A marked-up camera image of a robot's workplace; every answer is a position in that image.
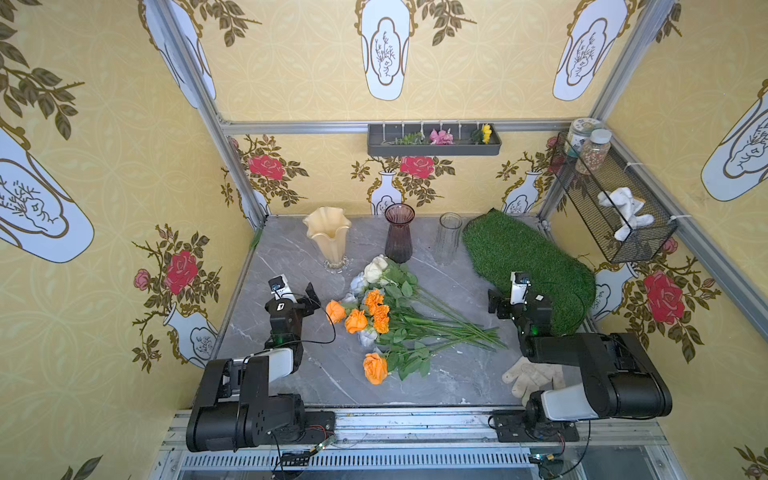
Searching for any orange rose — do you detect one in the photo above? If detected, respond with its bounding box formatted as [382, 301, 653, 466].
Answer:
[362, 334, 506, 385]
[344, 309, 369, 334]
[325, 300, 347, 324]

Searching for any orange marigold flower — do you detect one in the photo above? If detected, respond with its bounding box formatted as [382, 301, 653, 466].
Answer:
[363, 289, 384, 315]

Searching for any cream white rose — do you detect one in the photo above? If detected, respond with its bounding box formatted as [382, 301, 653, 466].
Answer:
[363, 260, 417, 309]
[364, 255, 418, 298]

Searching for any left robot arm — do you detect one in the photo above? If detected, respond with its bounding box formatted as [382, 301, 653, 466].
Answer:
[186, 284, 321, 452]

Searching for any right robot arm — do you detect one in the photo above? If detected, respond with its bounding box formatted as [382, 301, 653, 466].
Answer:
[488, 290, 673, 425]

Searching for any pale blue white rose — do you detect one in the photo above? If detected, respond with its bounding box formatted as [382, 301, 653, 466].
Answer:
[350, 272, 368, 296]

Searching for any beige work glove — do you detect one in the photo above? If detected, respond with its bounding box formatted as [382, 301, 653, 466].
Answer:
[501, 357, 565, 406]

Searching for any cream wavy glass vase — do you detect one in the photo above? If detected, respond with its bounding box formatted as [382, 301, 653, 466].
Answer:
[302, 206, 351, 273]

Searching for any green artificial grass mat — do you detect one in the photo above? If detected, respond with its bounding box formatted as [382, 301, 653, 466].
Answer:
[462, 209, 596, 335]

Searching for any purple ribbed glass vase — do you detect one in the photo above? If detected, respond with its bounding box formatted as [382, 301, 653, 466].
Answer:
[384, 203, 415, 264]

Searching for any clear glass vase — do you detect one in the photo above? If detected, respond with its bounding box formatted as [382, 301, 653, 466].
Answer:
[432, 212, 463, 265]

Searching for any white plush toy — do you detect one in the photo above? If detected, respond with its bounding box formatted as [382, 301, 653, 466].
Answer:
[597, 187, 655, 242]

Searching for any jar of coloured beads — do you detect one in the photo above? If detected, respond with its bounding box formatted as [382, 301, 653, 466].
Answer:
[576, 128, 613, 175]

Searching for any glass jar with label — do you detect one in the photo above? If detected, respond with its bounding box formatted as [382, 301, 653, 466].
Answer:
[564, 117, 603, 158]

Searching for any yellow flower in tray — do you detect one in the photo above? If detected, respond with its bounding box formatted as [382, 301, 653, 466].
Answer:
[480, 124, 493, 144]

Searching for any pink flower in tray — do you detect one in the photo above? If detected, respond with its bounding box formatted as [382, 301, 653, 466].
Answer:
[429, 129, 454, 146]

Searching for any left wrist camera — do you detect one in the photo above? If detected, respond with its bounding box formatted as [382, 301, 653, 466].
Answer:
[268, 274, 297, 302]

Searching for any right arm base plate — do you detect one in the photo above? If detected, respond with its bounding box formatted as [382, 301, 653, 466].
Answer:
[488, 410, 580, 443]

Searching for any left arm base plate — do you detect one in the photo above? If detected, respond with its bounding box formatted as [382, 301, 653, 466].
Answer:
[265, 410, 336, 446]

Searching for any black wire wall basket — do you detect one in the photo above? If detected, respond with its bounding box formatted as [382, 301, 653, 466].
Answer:
[555, 138, 678, 264]

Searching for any grey wall planter tray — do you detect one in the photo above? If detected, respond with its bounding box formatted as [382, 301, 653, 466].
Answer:
[367, 121, 502, 157]

